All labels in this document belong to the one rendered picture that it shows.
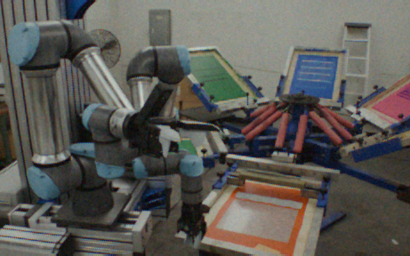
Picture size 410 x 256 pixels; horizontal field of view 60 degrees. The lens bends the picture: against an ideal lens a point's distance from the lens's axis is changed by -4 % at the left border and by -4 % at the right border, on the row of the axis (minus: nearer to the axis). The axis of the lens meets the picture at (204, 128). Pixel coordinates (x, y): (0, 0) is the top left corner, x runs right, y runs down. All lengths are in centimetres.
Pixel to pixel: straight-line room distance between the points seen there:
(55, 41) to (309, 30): 515
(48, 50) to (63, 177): 38
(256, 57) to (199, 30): 108
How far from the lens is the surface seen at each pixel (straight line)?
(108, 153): 97
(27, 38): 108
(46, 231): 145
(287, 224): 184
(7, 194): 168
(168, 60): 138
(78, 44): 116
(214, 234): 174
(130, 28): 712
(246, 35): 620
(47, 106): 114
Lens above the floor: 193
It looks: 18 degrees down
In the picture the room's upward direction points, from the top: straight up
